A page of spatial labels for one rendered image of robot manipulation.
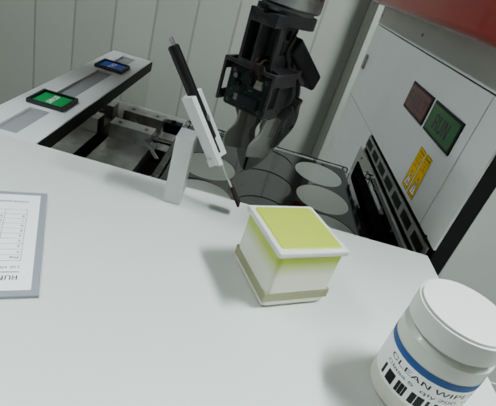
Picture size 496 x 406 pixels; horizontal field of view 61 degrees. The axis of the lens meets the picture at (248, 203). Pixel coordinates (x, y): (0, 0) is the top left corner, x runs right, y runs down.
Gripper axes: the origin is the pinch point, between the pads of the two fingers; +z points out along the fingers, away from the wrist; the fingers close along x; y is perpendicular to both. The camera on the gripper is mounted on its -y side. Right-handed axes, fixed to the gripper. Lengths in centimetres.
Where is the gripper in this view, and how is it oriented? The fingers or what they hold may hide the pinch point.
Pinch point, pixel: (250, 159)
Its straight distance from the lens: 60.3
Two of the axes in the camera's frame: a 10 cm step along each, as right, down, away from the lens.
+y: -5.3, 2.9, -8.0
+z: -2.7, 8.3, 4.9
